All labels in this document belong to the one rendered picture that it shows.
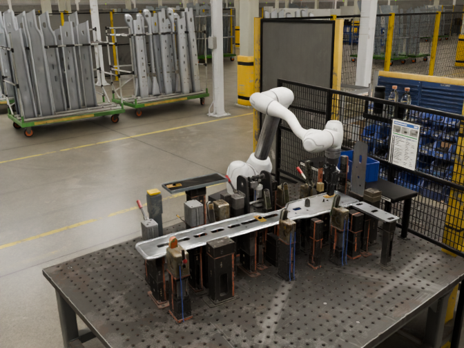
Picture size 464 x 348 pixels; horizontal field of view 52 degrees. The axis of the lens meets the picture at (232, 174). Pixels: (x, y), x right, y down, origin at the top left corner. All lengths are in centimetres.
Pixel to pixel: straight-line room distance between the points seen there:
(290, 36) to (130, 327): 381
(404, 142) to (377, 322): 121
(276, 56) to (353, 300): 355
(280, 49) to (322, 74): 66
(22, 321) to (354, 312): 241
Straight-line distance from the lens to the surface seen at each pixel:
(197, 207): 259
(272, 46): 561
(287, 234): 256
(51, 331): 372
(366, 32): 721
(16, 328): 384
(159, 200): 269
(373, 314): 252
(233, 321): 239
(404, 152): 317
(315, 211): 281
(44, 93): 918
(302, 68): 529
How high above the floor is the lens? 213
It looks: 19 degrees down
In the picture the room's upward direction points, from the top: 1 degrees counter-clockwise
